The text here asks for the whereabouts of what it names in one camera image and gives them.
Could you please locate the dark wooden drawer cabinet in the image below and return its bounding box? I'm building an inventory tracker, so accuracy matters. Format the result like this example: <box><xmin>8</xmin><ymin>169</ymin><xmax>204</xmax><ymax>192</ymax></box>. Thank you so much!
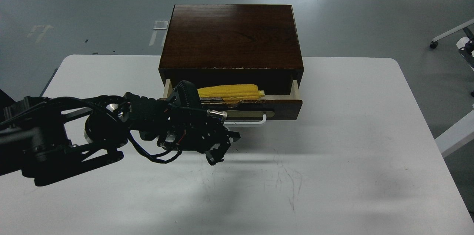
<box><xmin>158</xmin><ymin>4</ymin><xmax>304</xmax><ymax>95</ymax></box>

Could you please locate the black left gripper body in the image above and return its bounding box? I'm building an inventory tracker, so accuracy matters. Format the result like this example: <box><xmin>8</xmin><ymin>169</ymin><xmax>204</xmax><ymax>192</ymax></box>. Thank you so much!
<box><xmin>157</xmin><ymin>117</ymin><xmax>224</xmax><ymax>154</ymax></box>

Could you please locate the yellow corn cob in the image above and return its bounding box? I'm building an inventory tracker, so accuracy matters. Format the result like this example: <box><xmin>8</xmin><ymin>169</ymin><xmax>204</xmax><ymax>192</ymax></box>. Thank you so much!
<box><xmin>197</xmin><ymin>84</ymin><xmax>265</xmax><ymax>103</ymax></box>

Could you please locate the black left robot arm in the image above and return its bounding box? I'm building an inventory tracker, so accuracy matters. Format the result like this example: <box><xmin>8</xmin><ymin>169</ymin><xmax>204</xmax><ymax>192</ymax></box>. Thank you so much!
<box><xmin>0</xmin><ymin>81</ymin><xmax>241</xmax><ymax>187</ymax></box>

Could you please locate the white chair base leg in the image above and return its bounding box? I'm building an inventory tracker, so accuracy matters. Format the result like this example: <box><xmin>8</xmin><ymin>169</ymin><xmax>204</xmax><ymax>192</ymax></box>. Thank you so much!
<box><xmin>429</xmin><ymin>19</ymin><xmax>474</xmax><ymax>49</ymax></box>

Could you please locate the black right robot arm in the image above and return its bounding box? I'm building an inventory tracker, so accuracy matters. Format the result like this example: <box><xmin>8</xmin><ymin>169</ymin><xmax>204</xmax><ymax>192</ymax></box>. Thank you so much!
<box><xmin>456</xmin><ymin>27</ymin><xmax>474</xmax><ymax>70</ymax></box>

